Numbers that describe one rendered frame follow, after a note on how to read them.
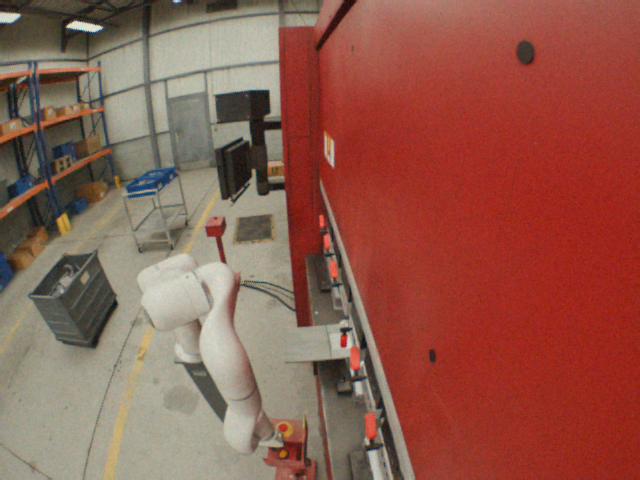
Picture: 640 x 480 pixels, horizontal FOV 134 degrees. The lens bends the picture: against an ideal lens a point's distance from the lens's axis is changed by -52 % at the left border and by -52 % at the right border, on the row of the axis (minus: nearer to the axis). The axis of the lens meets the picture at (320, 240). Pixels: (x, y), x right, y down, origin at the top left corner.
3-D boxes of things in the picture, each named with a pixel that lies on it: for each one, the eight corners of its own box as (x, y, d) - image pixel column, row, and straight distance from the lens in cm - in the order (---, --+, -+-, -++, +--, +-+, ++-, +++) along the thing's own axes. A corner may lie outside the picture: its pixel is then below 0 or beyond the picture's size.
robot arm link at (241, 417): (230, 431, 62) (255, 461, 90) (262, 374, 66) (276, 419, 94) (195, 413, 65) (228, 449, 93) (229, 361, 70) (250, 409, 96)
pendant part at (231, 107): (248, 192, 243) (239, 92, 230) (276, 191, 237) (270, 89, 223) (228, 217, 199) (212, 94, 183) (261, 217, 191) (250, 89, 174)
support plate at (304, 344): (284, 329, 123) (283, 328, 122) (344, 324, 124) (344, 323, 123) (284, 363, 112) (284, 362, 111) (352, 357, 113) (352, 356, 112)
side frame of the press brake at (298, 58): (297, 319, 264) (279, 35, 187) (385, 310, 276) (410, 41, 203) (298, 339, 247) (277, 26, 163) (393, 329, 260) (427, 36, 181)
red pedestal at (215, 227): (220, 281, 325) (204, 214, 285) (241, 280, 319) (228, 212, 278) (217, 292, 310) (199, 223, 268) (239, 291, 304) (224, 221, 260)
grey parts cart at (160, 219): (158, 226, 512) (145, 174, 485) (191, 223, 486) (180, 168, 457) (137, 254, 442) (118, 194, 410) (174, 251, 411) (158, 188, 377)
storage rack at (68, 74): (96, 192, 961) (77, 71, 963) (119, 187, 902) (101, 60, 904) (44, 234, 780) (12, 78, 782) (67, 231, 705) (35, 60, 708)
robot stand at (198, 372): (232, 442, 208) (173, 361, 124) (233, 420, 214) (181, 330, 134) (258, 442, 204) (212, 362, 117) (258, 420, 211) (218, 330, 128)
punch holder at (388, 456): (373, 438, 78) (384, 413, 63) (405, 431, 80) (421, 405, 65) (385, 488, 75) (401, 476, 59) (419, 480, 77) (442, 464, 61)
